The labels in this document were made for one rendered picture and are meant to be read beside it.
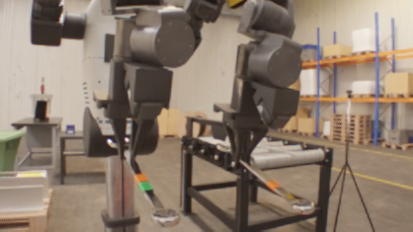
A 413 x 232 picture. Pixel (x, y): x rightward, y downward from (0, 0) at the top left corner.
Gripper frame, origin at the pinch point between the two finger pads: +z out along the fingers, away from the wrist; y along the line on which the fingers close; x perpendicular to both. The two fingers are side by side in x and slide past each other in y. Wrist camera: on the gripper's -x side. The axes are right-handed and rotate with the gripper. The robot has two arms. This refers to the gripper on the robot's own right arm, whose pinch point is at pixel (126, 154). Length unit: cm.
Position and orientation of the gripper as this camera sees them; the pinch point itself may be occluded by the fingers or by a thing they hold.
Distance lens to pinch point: 44.9
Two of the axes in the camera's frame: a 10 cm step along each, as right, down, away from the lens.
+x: -4.6, -2.3, 8.6
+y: 8.8, 0.2, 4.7
